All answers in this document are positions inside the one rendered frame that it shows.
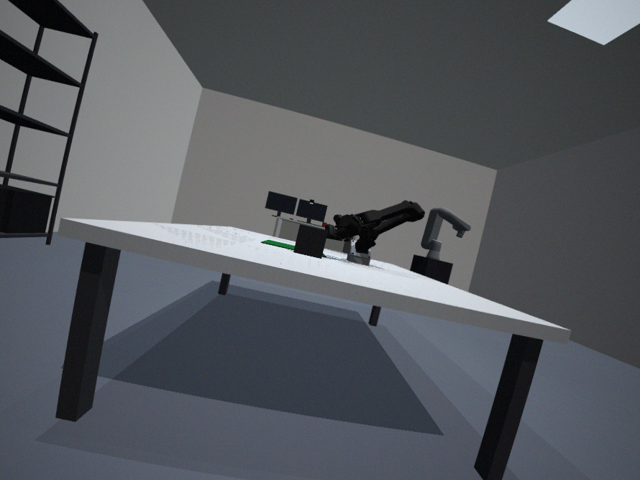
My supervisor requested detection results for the green circuit board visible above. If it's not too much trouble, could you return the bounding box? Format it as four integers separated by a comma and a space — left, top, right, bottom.
261, 240, 326, 257

